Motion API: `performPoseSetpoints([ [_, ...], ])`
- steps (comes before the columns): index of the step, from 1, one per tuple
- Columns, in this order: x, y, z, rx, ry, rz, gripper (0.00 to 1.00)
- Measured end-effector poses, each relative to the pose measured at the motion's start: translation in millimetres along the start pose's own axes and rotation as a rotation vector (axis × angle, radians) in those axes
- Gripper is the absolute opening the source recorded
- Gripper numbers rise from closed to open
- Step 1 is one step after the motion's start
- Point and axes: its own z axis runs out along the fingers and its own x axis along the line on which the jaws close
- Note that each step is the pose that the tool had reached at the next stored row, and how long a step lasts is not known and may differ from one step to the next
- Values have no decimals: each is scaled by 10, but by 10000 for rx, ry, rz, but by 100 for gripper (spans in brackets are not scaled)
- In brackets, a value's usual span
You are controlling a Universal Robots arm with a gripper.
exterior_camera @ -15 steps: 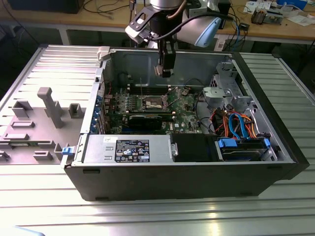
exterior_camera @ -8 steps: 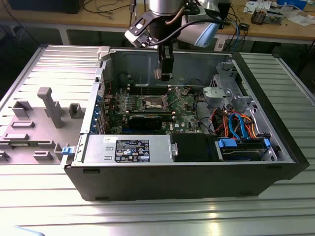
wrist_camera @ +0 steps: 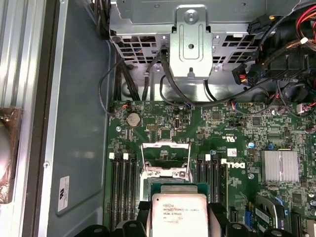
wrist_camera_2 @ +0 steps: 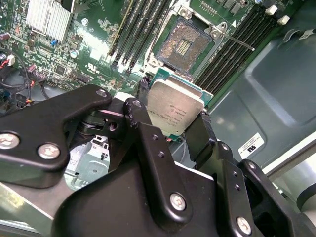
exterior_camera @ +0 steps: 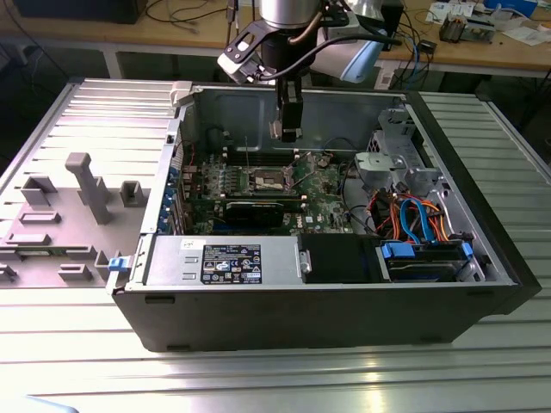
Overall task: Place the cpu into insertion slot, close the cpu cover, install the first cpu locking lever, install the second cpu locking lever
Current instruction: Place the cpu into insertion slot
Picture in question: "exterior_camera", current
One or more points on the blue case latch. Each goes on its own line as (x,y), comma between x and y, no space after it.
(118,263)

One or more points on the tall black device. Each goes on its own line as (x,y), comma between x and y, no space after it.
(392,26)

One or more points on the black and gray PC case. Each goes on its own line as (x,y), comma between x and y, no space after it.
(301,318)

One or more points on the green motherboard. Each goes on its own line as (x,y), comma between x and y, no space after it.
(320,202)

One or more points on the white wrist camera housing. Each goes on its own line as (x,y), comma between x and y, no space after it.
(234,64)

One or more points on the black RAM slot white clips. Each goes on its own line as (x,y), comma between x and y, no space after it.
(262,152)
(262,160)

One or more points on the small electronic assembly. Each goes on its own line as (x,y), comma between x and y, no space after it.
(452,28)

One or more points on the black plastic shroud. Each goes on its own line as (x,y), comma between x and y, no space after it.
(336,258)

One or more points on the small black box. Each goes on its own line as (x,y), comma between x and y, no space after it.
(428,45)

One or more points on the pale gray case latch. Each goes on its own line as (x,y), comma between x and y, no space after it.
(181,92)

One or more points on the green RAM stick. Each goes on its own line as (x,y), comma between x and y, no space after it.
(39,254)

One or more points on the silver drive cage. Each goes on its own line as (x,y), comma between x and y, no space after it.
(379,165)

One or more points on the black monitor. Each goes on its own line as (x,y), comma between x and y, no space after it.
(77,10)

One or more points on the wooden desk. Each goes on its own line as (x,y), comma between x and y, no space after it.
(193,34)

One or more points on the white papers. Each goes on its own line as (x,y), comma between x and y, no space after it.
(529,34)

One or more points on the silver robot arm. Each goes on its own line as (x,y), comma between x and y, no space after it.
(284,13)

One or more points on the black graphics card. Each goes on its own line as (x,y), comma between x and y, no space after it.
(254,213)

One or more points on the silver CPU green substrate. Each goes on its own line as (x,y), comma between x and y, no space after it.
(275,130)

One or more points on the silver power supply unit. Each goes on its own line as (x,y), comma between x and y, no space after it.
(172,258)

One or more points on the gray parts rack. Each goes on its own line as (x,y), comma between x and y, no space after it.
(92,193)

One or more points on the hard disk blue carrier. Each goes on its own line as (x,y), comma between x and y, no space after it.
(422,269)

